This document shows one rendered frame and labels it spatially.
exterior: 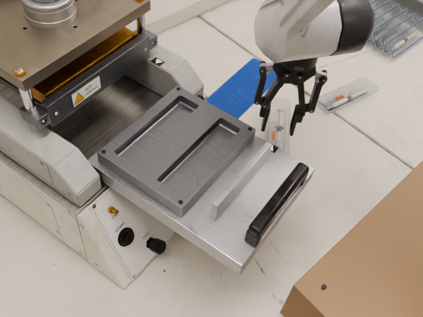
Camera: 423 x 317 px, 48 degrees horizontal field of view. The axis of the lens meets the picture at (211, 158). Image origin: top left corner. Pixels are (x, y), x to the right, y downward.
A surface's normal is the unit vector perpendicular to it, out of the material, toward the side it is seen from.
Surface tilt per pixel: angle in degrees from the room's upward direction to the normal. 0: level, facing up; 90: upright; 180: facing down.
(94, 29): 0
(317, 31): 59
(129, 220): 65
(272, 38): 84
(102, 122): 0
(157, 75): 90
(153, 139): 0
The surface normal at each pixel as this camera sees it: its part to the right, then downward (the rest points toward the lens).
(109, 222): 0.77, 0.18
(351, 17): 0.19, -0.06
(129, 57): 0.81, 0.49
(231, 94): 0.08, -0.63
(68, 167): 0.59, -0.17
